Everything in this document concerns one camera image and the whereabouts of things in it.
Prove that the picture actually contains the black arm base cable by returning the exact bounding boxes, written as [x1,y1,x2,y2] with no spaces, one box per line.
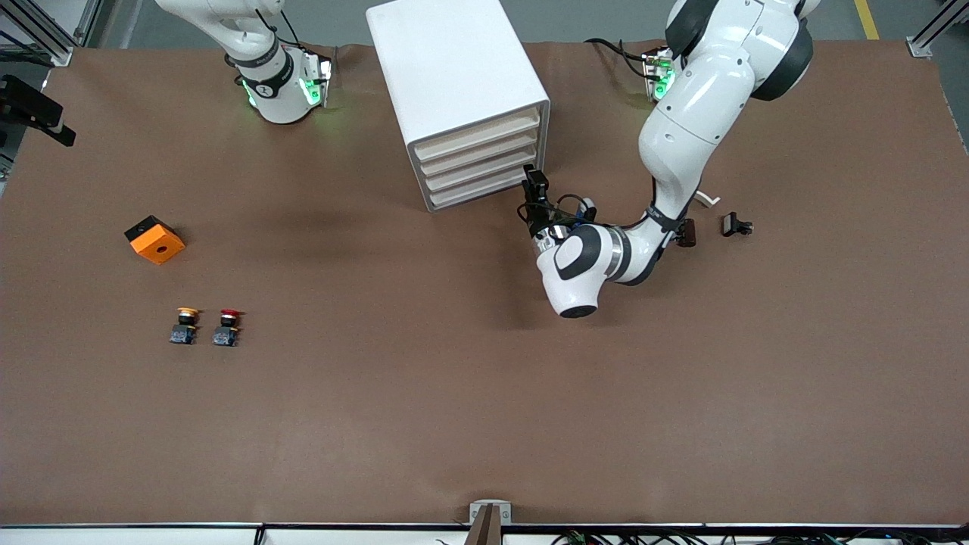
[583,36,653,80]
[254,6,304,54]

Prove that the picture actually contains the white drawer cabinet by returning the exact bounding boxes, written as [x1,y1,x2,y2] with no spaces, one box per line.
[366,0,551,213]

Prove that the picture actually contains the orange and black box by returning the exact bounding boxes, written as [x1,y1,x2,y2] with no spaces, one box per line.
[124,215,186,266]

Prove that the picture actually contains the yellow push button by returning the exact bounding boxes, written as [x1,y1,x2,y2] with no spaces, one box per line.
[169,307,201,346]

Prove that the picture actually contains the red push button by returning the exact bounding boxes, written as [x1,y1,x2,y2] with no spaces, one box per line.
[212,308,245,347]

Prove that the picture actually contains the brown mount post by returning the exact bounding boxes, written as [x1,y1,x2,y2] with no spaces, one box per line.
[463,505,504,545]

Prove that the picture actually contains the grey metal mounting bracket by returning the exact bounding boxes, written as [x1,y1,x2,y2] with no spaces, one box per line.
[469,500,513,526]

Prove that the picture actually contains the aluminium frame profile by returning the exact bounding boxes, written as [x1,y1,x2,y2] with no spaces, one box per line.
[906,0,969,59]
[0,0,104,67]

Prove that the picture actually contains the cable bundle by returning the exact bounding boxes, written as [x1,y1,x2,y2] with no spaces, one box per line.
[551,530,969,545]

